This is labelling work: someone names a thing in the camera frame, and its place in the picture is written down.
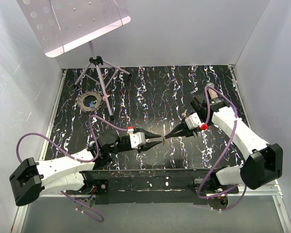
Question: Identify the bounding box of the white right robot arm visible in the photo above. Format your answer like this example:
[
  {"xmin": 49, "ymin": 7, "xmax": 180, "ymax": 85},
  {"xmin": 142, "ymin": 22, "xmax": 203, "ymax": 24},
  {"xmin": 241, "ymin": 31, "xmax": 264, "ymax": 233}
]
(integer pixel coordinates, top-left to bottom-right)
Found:
[{"xmin": 165, "ymin": 95, "xmax": 283, "ymax": 193}]

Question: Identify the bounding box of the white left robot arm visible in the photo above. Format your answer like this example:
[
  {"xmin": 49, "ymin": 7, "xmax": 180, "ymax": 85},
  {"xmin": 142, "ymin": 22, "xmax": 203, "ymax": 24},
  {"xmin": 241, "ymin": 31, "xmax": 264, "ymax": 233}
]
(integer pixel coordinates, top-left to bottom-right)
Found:
[{"xmin": 9, "ymin": 127, "xmax": 160, "ymax": 206}]

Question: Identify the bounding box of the silver key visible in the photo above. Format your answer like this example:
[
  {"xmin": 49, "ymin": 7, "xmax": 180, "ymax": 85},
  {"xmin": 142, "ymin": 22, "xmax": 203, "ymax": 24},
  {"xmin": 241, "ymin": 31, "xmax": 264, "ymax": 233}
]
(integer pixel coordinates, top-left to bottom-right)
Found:
[{"xmin": 181, "ymin": 109, "xmax": 187, "ymax": 117}]

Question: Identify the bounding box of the purple toy microphone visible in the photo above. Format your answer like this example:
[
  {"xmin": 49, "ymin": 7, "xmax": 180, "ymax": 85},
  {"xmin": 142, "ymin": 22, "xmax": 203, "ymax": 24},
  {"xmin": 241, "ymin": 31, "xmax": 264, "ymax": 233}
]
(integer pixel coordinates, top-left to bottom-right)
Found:
[{"xmin": 206, "ymin": 82, "xmax": 218, "ymax": 99}]

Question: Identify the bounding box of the white perforated music stand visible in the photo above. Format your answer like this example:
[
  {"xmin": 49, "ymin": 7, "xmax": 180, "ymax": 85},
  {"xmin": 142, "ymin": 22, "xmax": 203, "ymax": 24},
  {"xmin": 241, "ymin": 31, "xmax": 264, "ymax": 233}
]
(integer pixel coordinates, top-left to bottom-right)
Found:
[{"xmin": 16, "ymin": 0, "xmax": 132, "ymax": 121}]

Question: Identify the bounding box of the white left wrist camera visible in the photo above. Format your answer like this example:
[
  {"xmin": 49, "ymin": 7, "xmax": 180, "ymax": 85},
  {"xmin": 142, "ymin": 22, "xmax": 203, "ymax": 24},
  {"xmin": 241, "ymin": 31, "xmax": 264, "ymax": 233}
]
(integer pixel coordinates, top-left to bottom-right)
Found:
[{"xmin": 128, "ymin": 127, "xmax": 146, "ymax": 149}]

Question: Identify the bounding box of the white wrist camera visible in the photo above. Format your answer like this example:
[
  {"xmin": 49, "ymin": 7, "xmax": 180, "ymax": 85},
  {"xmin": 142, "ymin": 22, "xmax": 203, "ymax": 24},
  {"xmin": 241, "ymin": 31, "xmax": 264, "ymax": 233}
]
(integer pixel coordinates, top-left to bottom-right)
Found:
[
  {"xmin": 185, "ymin": 113, "xmax": 208, "ymax": 131},
  {"xmin": 128, "ymin": 127, "xmax": 146, "ymax": 149}
]

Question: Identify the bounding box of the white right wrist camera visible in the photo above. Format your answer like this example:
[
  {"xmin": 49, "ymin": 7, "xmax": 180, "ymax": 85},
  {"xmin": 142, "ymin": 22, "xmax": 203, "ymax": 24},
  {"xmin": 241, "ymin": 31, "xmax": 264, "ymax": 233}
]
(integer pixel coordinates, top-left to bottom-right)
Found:
[{"xmin": 185, "ymin": 113, "xmax": 208, "ymax": 131}]

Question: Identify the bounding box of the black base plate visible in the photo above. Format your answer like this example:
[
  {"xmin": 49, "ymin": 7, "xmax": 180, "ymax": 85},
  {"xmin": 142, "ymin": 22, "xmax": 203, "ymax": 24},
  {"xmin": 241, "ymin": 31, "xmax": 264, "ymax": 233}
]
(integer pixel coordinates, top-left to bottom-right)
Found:
[{"xmin": 65, "ymin": 169, "xmax": 240, "ymax": 206}]

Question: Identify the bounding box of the aluminium rail frame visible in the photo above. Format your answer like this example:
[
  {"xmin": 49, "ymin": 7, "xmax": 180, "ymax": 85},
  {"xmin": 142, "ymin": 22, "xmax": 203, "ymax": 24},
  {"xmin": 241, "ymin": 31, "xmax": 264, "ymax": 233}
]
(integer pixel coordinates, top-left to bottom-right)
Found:
[{"xmin": 9, "ymin": 65, "xmax": 284, "ymax": 222}]

